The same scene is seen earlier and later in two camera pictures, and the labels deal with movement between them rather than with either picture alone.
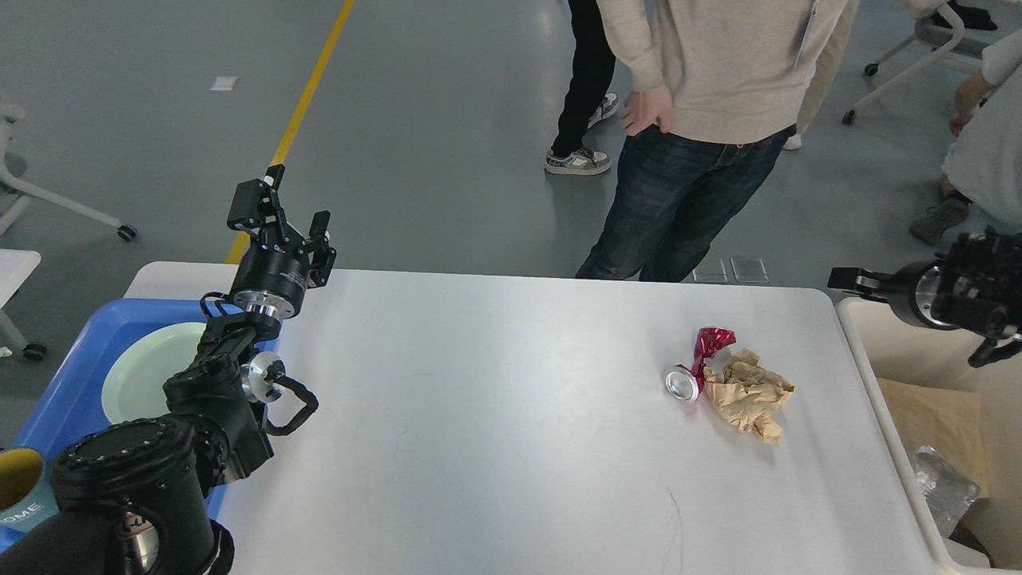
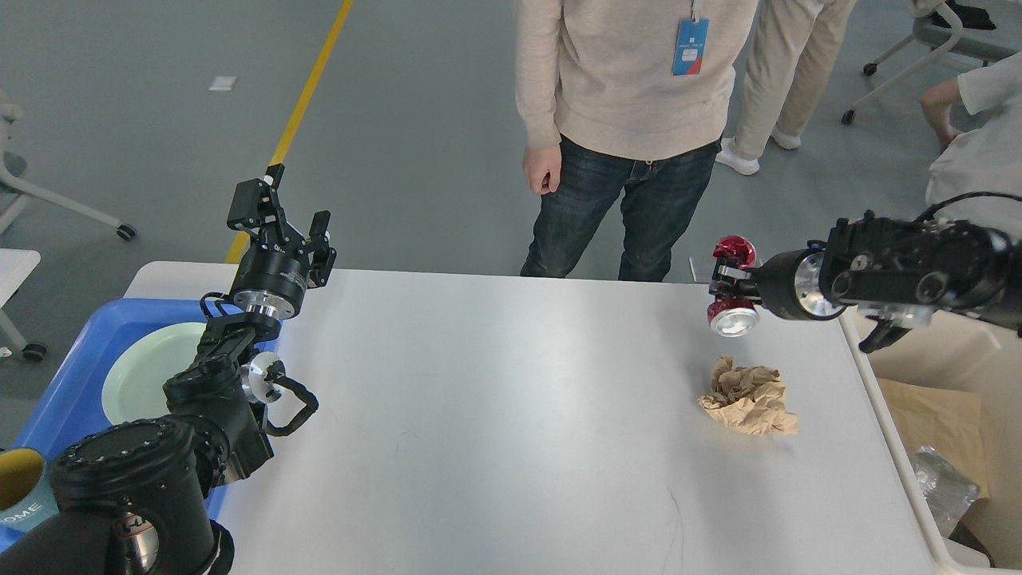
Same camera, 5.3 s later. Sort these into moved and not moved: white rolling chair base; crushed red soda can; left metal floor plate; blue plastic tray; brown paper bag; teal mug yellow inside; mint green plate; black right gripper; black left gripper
Moved: crushed red soda can; black right gripper
Not moved: white rolling chair base; blue plastic tray; teal mug yellow inside; mint green plate; brown paper bag; left metal floor plate; black left gripper
